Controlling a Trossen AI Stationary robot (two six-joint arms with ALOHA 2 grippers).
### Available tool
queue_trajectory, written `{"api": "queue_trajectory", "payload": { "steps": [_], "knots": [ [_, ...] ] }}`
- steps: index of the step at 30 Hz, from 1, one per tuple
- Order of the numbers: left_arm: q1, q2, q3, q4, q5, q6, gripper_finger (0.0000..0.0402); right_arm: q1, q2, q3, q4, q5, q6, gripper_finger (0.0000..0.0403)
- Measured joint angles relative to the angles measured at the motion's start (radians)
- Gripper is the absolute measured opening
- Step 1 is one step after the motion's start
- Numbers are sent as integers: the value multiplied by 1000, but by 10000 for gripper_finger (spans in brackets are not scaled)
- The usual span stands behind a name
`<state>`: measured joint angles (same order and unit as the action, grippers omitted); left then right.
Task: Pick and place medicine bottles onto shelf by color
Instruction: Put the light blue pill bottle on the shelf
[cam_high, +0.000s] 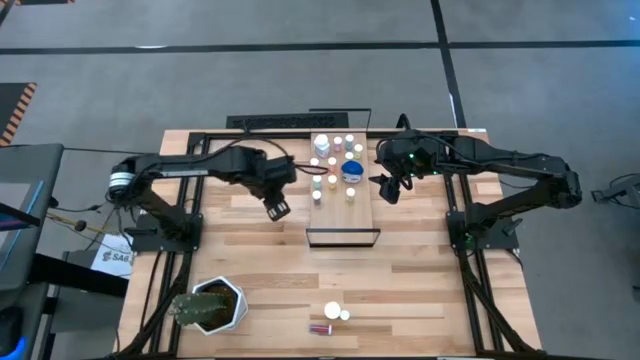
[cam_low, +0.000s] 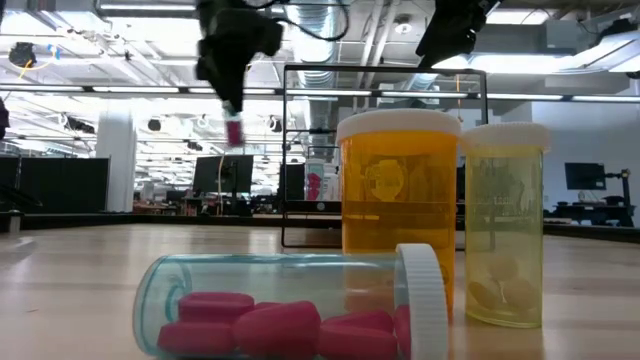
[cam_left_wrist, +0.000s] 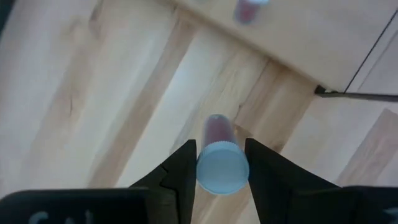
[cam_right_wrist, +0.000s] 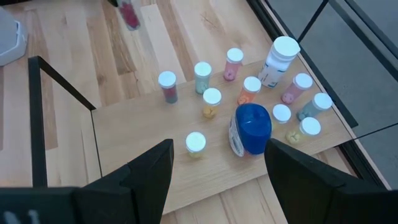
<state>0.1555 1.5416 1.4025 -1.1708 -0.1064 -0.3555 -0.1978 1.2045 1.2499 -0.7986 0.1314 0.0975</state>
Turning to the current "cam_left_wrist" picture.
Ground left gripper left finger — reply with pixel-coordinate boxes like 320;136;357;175
129;139;198;224

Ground clear vial with red pills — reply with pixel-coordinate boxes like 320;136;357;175
195;114;251;196
233;0;271;25

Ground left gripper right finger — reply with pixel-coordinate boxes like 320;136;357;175
244;138;340;224

